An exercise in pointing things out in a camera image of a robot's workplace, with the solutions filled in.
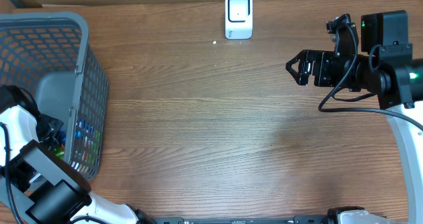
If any grey plastic mesh basket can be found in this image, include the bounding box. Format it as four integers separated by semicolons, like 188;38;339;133
1;12;108;180

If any blue snack bar wrapper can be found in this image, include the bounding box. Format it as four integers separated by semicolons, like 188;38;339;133
58;131;66;146

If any green clear snack bag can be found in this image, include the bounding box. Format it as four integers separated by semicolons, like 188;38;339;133
52;145;65;159

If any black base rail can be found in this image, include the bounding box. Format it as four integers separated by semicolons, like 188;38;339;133
153;215;330;224

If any white barcode scanner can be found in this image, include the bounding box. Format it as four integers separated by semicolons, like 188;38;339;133
225;0;253;40

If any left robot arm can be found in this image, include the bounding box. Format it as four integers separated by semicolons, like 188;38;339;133
1;85;154;224

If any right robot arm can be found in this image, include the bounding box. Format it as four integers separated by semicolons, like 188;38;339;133
286;10;422;223

